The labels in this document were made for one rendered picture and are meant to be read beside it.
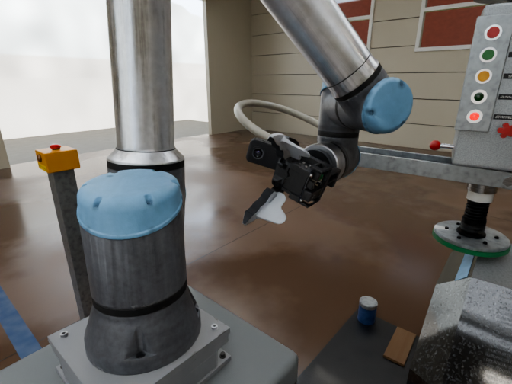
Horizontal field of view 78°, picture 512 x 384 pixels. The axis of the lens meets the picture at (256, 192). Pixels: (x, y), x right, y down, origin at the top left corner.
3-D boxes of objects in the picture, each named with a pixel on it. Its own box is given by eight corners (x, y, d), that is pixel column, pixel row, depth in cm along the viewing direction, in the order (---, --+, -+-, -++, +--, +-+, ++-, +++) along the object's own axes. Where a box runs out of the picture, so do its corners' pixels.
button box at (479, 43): (488, 131, 87) (515, 14, 78) (488, 132, 85) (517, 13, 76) (454, 129, 91) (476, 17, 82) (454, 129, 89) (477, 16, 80)
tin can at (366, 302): (363, 311, 193) (366, 293, 189) (378, 320, 186) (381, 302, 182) (353, 318, 187) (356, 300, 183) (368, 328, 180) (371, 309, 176)
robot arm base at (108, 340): (139, 397, 43) (131, 337, 41) (61, 344, 53) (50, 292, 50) (222, 318, 59) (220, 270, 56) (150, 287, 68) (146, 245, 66)
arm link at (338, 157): (313, 135, 67) (298, 175, 71) (303, 136, 63) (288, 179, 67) (352, 152, 64) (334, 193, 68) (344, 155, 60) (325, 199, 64)
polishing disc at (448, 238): (504, 235, 110) (507, 225, 109) (515, 264, 92) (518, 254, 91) (433, 222, 121) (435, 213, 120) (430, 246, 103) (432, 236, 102)
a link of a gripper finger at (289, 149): (310, 132, 43) (317, 161, 52) (275, 116, 46) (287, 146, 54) (298, 151, 43) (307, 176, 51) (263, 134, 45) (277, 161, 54)
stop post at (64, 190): (110, 335, 177) (72, 141, 141) (127, 354, 164) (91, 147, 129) (71, 357, 163) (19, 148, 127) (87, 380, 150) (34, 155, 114)
